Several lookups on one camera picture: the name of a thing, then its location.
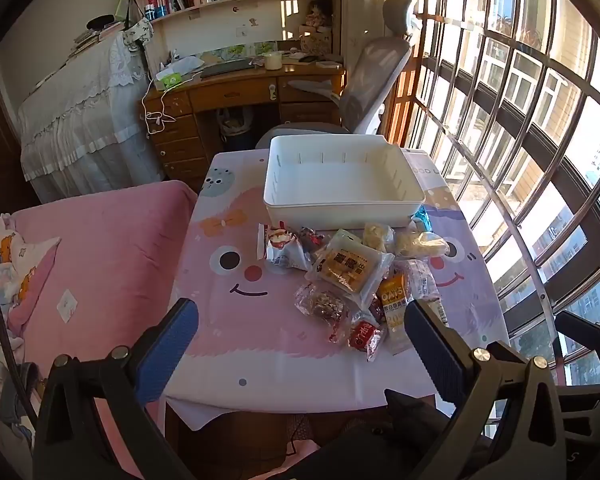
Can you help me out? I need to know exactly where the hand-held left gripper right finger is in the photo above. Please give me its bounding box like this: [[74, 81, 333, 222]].
[[404, 299, 568, 480]]

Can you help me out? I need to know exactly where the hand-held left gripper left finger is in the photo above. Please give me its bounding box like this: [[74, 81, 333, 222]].
[[32, 297, 201, 480]]

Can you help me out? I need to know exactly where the orange white snack packet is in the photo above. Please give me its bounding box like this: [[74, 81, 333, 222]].
[[377, 272, 413, 356]]

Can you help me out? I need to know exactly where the clear white snack packet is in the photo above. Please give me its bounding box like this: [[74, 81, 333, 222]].
[[405, 259, 448, 326]]

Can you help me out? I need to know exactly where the small red snack packet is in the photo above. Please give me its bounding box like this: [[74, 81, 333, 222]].
[[347, 317, 386, 361]]

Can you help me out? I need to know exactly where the rice cracker packet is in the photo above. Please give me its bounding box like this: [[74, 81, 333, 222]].
[[362, 222, 396, 253], [395, 230, 451, 261]]

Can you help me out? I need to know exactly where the clear dark nut bar packet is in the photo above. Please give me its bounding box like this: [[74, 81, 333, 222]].
[[294, 282, 351, 333]]

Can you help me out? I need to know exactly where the clear pastry cube packet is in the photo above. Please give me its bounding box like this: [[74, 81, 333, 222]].
[[305, 230, 396, 311]]

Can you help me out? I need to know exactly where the red white snack packet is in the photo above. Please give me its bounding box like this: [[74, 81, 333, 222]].
[[257, 224, 313, 273]]

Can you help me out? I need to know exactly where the white plastic bin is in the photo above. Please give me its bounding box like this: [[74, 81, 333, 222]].
[[262, 134, 426, 231]]

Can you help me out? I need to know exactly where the person's dark clothing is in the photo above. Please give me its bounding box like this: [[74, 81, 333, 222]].
[[280, 387, 481, 480]]

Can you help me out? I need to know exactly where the cartoon printed tablecloth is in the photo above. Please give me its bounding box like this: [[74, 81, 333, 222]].
[[162, 149, 511, 433]]

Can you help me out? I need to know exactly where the metal window grille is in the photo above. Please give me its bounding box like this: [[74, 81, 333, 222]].
[[405, 0, 600, 411]]

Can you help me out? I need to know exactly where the white cartoon quilt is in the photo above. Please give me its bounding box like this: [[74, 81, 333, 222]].
[[0, 212, 63, 341]]

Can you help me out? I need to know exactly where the trash bin with bag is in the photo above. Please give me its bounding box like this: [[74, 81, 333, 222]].
[[217, 107, 256, 153]]

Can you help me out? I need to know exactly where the wooden desk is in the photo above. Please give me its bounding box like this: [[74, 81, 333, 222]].
[[140, 62, 346, 193]]

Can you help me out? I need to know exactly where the green tissue box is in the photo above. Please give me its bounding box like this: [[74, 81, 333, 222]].
[[154, 71, 182, 92]]

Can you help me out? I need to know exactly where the dark keyboard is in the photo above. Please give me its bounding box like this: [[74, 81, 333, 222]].
[[200, 59, 256, 79]]

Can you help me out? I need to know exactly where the grey office chair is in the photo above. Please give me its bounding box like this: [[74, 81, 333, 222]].
[[255, 0, 421, 151]]

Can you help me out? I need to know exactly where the white floral cloth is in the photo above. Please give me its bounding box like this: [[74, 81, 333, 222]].
[[122, 17, 155, 51]]

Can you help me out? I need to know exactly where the wooden bookshelf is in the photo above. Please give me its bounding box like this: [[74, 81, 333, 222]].
[[130, 0, 343, 61]]

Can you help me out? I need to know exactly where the doll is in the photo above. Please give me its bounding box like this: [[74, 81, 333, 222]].
[[300, 0, 333, 36]]

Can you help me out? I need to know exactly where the black cable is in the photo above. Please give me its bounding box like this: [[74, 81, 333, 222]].
[[0, 260, 38, 428]]

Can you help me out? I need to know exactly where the white charging cable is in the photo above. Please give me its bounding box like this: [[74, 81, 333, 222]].
[[142, 72, 203, 136]]

